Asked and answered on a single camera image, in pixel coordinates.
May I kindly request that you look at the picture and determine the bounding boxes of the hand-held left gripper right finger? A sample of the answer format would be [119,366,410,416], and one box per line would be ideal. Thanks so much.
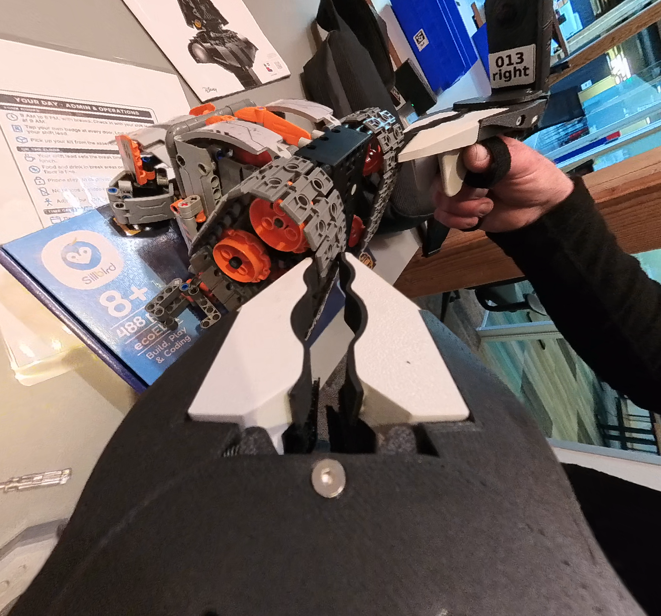
[344,255,471,433]

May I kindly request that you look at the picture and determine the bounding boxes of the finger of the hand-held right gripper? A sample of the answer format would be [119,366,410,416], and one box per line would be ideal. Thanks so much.
[398,110,512,165]

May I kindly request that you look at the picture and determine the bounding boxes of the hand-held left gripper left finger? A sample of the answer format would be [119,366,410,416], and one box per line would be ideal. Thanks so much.
[188,258,316,436]

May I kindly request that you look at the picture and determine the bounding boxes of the grey toy battery box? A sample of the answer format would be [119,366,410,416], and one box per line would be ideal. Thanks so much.
[0,521,75,612]

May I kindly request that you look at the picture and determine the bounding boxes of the person's right forearm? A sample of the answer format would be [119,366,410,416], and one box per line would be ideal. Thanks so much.
[496,177,661,415]

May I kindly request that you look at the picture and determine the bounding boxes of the person's right hand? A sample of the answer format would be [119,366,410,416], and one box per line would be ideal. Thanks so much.
[434,139,575,232]

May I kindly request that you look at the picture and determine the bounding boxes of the large blue storage bin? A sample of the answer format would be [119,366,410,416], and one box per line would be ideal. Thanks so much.
[390,0,481,95]

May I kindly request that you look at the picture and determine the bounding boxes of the black bag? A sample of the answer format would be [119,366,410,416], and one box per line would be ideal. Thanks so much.
[300,0,429,234]

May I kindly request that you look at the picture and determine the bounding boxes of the tracked building-block toy robot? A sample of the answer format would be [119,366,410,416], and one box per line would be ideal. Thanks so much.
[109,100,406,327]

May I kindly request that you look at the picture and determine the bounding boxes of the blue robot kit box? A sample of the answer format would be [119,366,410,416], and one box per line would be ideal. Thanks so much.
[0,208,347,389]

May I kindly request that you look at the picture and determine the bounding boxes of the person's dark clothing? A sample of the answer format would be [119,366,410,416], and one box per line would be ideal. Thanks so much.
[558,461,661,616]

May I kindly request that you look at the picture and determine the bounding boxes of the black-and-white instruction booklet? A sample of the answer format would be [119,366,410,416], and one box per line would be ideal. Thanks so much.
[88,0,292,102]

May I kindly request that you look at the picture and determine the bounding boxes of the white instruction sheet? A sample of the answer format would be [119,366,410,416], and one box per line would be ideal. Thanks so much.
[0,38,192,245]

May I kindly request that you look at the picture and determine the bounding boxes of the wooden post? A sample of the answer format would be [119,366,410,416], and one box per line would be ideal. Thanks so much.
[398,152,661,302]

